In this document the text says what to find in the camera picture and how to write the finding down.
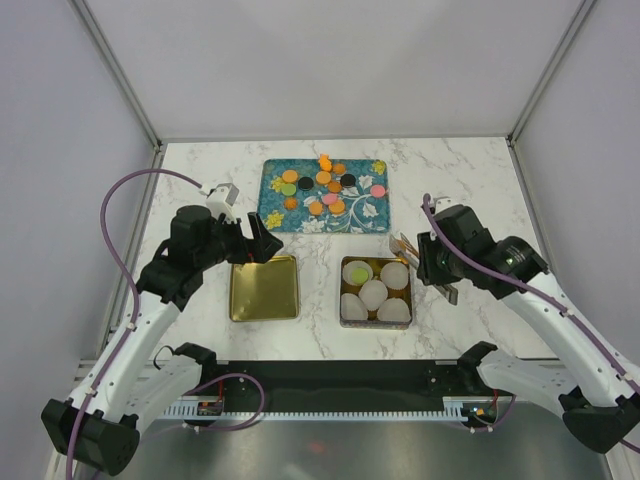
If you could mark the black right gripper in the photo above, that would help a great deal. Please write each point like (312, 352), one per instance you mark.
(427, 272)

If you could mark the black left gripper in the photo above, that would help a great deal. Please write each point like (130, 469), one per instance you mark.
(264, 245)

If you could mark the orange fish cookie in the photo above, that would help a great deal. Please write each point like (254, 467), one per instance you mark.
(398, 246)
(325, 163)

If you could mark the silver metal tongs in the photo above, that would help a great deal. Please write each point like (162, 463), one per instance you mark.
(449, 292)

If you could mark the gold tin lid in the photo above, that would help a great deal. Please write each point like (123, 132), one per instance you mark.
(265, 292)

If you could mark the green sandwich cookie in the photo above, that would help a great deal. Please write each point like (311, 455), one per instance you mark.
(359, 276)

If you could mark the pink sandwich cookie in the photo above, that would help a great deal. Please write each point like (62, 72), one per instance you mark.
(330, 199)

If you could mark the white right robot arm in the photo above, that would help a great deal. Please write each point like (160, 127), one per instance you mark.
(597, 394)

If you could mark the orange ridged cookie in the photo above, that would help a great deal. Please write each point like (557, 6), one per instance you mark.
(290, 203)

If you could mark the green cookie on tray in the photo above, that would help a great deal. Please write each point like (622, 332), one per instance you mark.
(288, 189)

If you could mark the square cookie tin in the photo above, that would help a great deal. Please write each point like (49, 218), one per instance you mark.
(372, 322)

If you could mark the black sandwich cookie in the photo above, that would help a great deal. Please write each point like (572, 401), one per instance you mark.
(305, 183)
(347, 180)

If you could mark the white paper cupcake liner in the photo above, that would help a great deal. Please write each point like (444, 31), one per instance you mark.
(350, 266)

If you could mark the pink cookie right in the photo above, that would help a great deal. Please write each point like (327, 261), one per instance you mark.
(378, 191)

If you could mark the teal floral tray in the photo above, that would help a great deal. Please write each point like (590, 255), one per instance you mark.
(364, 214)

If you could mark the orange fish cookie top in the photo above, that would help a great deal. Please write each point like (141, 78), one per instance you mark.
(325, 163)

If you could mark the black sandwich cookie right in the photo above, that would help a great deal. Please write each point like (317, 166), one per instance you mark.
(347, 180)

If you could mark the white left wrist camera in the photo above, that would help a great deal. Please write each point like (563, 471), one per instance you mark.
(220, 201)

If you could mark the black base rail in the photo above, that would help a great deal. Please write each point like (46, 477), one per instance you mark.
(335, 390)

